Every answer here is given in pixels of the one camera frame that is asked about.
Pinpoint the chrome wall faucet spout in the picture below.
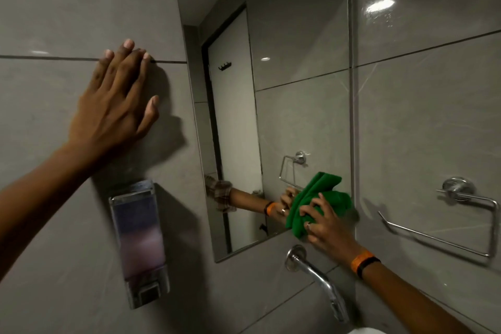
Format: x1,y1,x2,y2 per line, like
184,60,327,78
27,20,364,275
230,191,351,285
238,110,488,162
284,244,350,324

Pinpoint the chrome towel ring holder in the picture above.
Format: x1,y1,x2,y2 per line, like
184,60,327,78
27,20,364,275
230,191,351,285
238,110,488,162
377,177,500,260

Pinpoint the person's right hand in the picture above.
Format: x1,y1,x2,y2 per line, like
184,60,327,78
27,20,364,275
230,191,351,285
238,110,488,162
299,193,363,264

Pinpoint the clear wall soap dispenser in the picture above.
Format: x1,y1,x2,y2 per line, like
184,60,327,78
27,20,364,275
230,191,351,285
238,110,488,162
108,180,171,310

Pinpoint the black wristband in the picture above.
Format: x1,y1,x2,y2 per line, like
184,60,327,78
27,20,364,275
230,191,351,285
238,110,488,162
357,256,381,280

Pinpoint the person's right forearm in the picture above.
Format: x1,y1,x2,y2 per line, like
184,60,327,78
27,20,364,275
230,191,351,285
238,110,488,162
361,259,475,334

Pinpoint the frameless wall mirror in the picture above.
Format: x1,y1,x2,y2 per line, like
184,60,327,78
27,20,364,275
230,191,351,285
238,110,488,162
171,0,354,264

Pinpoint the person's left hand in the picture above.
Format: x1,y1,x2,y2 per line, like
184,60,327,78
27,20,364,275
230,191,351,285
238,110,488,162
67,39,160,164

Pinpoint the green cleaning cloth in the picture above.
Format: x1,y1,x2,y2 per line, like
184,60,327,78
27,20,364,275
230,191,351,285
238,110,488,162
285,172,353,240

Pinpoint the person's left forearm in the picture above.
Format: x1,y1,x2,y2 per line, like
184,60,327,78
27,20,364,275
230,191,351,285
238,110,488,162
0,141,98,284

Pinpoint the orange wristband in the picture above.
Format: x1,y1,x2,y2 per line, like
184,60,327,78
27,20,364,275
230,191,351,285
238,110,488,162
351,250,375,273

